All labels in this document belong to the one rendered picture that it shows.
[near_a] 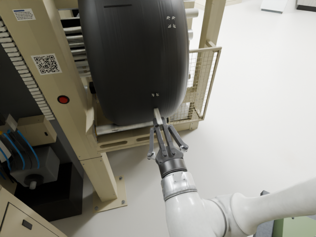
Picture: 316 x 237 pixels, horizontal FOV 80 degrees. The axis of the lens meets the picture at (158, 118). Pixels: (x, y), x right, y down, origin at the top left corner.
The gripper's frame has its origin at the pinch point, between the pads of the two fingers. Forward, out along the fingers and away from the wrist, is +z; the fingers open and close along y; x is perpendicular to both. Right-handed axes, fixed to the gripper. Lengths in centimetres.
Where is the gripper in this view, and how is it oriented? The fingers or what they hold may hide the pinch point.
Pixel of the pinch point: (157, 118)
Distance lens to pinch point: 64.0
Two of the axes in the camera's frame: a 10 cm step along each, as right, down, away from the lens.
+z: -2.3, -7.9, 5.7
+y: -9.7, 1.7, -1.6
